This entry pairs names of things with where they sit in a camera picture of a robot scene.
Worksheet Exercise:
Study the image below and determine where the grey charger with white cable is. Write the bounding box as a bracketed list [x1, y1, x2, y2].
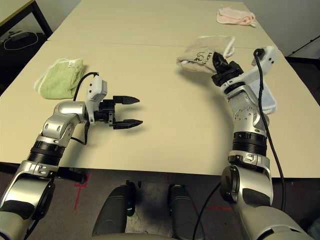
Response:
[2, 29, 40, 51]

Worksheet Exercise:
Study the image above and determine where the pink folded towel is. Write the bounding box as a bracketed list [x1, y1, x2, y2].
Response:
[216, 6, 258, 28]

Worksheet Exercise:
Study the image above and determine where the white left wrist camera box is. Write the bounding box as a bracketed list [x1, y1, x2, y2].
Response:
[84, 76, 110, 126]

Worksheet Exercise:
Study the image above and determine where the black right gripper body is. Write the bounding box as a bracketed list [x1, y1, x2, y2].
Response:
[211, 60, 245, 87]

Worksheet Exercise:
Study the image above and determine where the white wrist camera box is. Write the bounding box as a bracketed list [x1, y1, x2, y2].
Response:
[219, 45, 278, 87]
[84, 76, 110, 126]

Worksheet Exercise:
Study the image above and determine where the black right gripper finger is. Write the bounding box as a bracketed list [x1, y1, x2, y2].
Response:
[213, 51, 231, 73]
[211, 55, 222, 76]

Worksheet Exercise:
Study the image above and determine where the green folded towel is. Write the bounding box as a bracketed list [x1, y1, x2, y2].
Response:
[33, 57, 86, 100]

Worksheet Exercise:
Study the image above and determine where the grey right robot leg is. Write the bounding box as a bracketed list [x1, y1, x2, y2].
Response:
[167, 184, 201, 240]

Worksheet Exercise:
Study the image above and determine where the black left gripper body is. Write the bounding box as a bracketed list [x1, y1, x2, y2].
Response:
[93, 98, 118, 128]

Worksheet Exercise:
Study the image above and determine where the dark teal bag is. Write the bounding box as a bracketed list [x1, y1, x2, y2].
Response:
[307, 219, 320, 240]

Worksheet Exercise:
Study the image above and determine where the black table foot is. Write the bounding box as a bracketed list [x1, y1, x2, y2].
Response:
[56, 166, 88, 185]

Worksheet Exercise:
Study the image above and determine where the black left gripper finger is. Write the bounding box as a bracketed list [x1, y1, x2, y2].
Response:
[112, 95, 141, 106]
[112, 119, 144, 130]

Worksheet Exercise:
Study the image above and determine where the side table with black frame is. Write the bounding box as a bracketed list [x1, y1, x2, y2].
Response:
[0, 0, 54, 41]

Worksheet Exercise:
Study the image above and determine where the light blue folded towel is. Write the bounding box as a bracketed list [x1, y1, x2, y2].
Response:
[249, 61, 278, 116]

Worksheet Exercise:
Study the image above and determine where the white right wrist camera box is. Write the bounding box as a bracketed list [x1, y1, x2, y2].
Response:
[219, 45, 278, 87]

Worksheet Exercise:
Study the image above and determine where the grey robot torso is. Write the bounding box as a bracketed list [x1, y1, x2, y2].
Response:
[89, 232, 181, 240]

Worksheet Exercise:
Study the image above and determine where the beige towel with white trim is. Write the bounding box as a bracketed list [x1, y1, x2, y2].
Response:
[176, 35, 236, 76]

